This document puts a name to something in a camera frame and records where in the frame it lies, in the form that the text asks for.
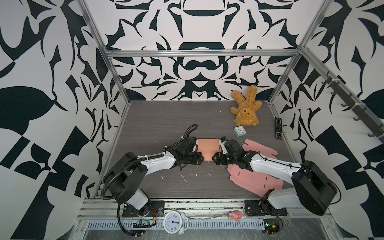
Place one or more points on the black remote control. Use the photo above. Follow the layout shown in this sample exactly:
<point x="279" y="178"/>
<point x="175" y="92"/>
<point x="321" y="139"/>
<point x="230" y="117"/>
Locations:
<point x="278" y="128"/>

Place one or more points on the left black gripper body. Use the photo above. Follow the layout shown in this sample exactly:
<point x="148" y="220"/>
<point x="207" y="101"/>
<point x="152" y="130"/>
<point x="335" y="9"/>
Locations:
<point x="187" y="159"/>

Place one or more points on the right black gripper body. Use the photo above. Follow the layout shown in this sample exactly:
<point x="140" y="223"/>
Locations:
<point x="230" y="160"/>

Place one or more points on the brown teddy bear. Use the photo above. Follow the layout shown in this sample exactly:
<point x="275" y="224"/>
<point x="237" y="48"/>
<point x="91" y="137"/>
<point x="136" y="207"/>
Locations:
<point x="247" y="107"/>

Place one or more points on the right green circuit board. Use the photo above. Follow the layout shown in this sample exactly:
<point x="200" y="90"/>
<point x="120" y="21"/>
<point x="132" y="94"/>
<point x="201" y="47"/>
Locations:
<point x="271" y="228"/>

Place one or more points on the small teal alarm clock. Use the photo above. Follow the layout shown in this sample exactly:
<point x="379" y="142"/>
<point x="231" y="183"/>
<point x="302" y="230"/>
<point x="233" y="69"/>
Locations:
<point x="240" y="131"/>

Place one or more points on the left green circuit board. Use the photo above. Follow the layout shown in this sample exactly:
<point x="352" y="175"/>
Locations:
<point x="142" y="224"/>

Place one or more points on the black wall hook rail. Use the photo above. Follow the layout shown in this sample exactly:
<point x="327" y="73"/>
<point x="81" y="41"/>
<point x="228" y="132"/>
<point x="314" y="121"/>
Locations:
<point x="361" y="110"/>

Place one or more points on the small pink toy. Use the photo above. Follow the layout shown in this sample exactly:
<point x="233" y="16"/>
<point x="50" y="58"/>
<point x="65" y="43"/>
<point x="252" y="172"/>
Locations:
<point x="235" y="215"/>

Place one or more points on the pink cardboard box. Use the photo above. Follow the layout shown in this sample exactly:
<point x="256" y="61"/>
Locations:
<point x="256" y="183"/>

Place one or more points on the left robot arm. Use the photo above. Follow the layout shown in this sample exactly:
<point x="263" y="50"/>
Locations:
<point x="122" y="181"/>

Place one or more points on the white round alarm clock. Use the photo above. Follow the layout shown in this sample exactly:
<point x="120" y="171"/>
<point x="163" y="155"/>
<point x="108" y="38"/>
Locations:
<point x="175" y="222"/>

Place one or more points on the green circuit board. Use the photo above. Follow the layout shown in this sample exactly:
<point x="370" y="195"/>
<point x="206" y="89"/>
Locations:
<point x="142" y="224"/>
<point x="271" y="228"/>

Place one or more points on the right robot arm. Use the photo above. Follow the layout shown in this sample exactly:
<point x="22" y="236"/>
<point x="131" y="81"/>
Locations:
<point x="311" y="188"/>

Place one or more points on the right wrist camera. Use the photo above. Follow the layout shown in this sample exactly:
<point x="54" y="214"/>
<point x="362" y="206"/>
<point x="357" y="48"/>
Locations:
<point x="222" y="142"/>

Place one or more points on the orange cardboard box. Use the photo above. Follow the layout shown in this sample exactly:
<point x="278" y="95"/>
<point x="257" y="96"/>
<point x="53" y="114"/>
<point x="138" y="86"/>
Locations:
<point x="208" y="148"/>

